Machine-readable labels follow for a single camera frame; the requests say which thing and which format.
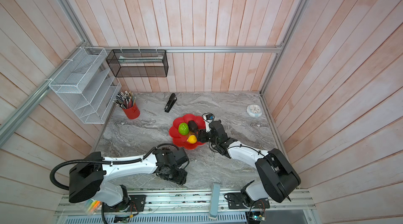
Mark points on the yellow fake lemon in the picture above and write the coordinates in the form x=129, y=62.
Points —
x=192, y=139

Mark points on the dark fake avocado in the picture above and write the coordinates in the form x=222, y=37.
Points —
x=192, y=125

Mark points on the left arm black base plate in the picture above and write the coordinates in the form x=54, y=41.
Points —
x=135, y=203

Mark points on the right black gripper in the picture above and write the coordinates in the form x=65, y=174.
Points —
x=202, y=133

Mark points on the white mesh wall organizer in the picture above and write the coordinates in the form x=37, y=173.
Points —
x=86, y=88

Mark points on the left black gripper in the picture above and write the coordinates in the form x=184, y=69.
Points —
x=181, y=178

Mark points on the white round clock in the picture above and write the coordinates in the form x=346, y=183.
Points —
x=254, y=110

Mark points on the green bumpy fake fruit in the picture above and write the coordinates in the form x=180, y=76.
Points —
x=183, y=129

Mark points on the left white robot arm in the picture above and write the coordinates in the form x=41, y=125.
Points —
x=91, y=177

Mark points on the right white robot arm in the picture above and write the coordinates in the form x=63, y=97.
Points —
x=278, y=179

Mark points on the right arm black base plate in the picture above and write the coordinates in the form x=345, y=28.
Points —
x=242, y=201

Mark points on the red flower-shaped fruit bowl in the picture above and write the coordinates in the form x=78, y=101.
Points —
x=181, y=140

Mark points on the black stapler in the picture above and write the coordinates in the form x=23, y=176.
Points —
x=172, y=100

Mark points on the black mesh wall basket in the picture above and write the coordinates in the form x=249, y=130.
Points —
x=138, y=63

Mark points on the grey-blue handle bar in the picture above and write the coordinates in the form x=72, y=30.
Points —
x=214, y=203

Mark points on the red pencil cup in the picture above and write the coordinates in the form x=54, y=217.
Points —
x=133, y=112

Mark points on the bundle of pencils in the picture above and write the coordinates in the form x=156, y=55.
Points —
x=125, y=100

